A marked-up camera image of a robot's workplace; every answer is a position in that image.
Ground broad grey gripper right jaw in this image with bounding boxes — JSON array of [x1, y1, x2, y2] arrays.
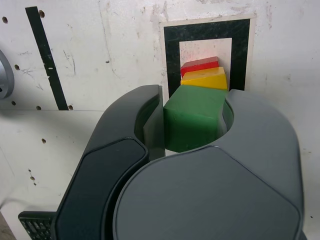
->
[[112, 88, 305, 240]]

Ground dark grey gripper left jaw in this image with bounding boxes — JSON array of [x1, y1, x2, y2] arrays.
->
[[51, 84, 167, 240]]

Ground green cube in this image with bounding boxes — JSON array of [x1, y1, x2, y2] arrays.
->
[[162, 84, 230, 154]]

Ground yellow cube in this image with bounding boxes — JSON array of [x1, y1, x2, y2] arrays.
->
[[180, 66, 229, 91]]

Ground red cube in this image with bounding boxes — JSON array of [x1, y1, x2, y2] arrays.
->
[[180, 55, 220, 78]]

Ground black tape square outline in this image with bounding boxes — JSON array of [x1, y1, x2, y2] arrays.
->
[[163, 18, 251, 101]]

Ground black keyboard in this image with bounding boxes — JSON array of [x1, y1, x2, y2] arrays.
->
[[18, 210, 60, 240]]

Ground black tape strip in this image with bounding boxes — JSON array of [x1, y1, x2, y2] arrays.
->
[[24, 6, 69, 111]]

